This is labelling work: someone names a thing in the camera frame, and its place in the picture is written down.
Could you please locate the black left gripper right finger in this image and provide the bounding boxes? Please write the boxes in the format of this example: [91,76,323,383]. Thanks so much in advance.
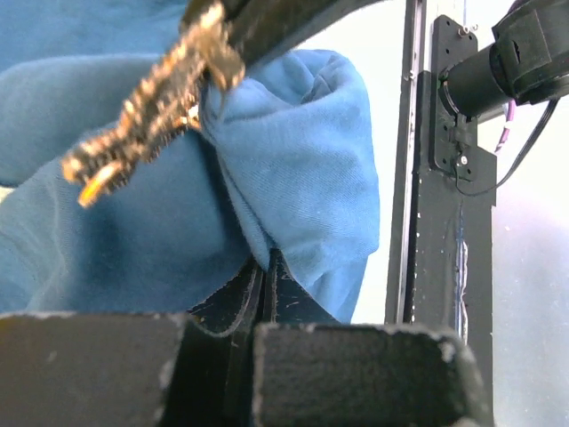
[252,251,493,426]

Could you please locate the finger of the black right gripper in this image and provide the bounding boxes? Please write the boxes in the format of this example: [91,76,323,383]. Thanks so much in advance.
[188,0,383,68]

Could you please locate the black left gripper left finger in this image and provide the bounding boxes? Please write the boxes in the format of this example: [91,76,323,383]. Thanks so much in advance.
[1,262,264,426]

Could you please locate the blue t-shirt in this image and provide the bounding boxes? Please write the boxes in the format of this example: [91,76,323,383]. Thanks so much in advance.
[1,1,380,322]

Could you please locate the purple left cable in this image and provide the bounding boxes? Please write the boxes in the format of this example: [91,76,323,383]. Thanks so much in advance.
[493,0,524,155]

